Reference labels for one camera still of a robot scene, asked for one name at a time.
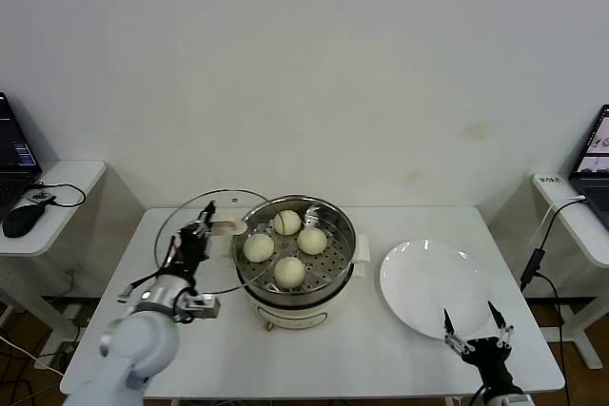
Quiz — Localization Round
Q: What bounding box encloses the cream electric cooking pot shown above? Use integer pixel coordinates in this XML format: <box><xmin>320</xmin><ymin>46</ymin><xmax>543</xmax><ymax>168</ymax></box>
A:
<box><xmin>221</xmin><ymin>232</ymin><xmax>372</xmax><ymax>333</ymax></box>

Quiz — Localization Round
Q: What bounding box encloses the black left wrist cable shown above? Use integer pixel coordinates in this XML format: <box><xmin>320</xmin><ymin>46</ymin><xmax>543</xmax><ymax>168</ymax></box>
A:
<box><xmin>116</xmin><ymin>270</ymin><xmax>167</xmax><ymax>303</ymax></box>

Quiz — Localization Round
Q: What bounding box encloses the white side table with label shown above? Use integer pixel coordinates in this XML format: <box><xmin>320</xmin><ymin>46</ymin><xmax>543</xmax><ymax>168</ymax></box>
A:
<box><xmin>531</xmin><ymin>172</ymin><xmax>609</xmax><ymax>372</ymax></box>

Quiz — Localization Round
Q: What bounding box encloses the white cable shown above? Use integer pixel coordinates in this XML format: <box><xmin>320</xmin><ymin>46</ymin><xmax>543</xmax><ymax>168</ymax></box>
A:
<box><xmin>532</xmin><ymin>195</ymin><xmax>587</xmax><ymax>248</ymax></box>

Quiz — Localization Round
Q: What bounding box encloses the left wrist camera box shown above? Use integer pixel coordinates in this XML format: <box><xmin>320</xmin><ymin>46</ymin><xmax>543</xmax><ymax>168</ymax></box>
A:
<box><xmin>183</xmin><ymin>295</ymin><xmax>223</xmax><ymax>320</ymax></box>

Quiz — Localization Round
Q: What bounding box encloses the white side table with mouse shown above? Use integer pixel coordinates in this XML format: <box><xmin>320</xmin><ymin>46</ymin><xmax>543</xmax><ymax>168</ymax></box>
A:
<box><xmin>0</xmin><ymin>160</ymin><xmax>108</xmax><ymax>364</ymax></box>

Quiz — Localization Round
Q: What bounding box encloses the black computer mouse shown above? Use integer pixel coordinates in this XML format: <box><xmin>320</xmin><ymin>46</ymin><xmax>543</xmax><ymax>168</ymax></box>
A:
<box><xmin>2</xmin><ymin>203</ymin><xmax>49</xmax><ymax>239</ymax></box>

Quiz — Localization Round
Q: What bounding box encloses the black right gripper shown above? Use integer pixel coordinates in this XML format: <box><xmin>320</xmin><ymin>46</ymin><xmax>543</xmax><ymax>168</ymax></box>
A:
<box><xmin>442</xmin><ymin>300</ymin><xmax>519</xmax><ymax>394</ymax></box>

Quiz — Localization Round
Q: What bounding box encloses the white steamed baozi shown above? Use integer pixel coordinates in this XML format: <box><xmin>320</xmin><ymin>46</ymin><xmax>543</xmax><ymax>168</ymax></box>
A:
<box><xmin>243</xmin><ymin>234</ymin><xmax>276</xmax><ymax>263</ymax></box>
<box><xmin>272</xmin><ymin>209</ymin><xmax>303</xmax><ymax>237</ymax></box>
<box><xmin>272</xmin><ymin>256</ymin><xmax>307</xmax><ymax>290</ymax></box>
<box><xmin>297</xmin><ymin>226</ymin><xmax>328</xmax><ymax>256</ymax></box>

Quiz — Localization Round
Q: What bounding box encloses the round glass pot lid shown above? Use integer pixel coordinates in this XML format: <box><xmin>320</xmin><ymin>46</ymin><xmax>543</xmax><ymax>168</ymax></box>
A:
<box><xmin>154</xmin><ymin>188</ymin><xmax>310</xmax><ymax>297</ymax></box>

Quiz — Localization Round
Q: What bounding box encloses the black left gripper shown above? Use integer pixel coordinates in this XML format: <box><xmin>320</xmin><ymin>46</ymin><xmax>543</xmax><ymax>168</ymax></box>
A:
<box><xmin>166</xmin><ymin>201</ymin><xmax>217</xmax><ymax>280</ymax></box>

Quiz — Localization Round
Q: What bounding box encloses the black laptop with dark screen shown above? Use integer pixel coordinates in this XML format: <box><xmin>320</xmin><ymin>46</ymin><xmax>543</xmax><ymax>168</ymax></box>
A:
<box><xmin>0</xmin><ymin>91</ymin><xmax>44</xmax><ymax>222</ymax></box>

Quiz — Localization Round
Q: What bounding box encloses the grey laptop with camera views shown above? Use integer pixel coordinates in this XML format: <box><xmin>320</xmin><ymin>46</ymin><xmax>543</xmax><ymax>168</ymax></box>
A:
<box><xmin>568</xmin><ymin>104</ymin><xmax>609</xmax><ymax>229</ymax></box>

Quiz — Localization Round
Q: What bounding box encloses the black looped hub cable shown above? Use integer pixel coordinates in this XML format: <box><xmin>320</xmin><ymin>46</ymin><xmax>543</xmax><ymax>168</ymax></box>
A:
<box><xmin>30</xmin><ymin>181</ymin><xmax>88</xmax><ymax>210</ymax></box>

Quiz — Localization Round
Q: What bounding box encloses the perforated steel steamer basket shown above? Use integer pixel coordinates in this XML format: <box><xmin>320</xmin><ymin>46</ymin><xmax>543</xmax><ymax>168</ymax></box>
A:
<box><xmin>231</xmin><ymin>194</ymin><xmax>358</xmax><ymax>305</ymax></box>

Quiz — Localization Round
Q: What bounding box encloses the white round plate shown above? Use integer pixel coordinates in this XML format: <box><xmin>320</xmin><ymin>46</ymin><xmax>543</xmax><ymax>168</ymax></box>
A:
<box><xmin>379</xmin><ymin>238</ymin><xmax>497</xmax><ymax>341</ymax></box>

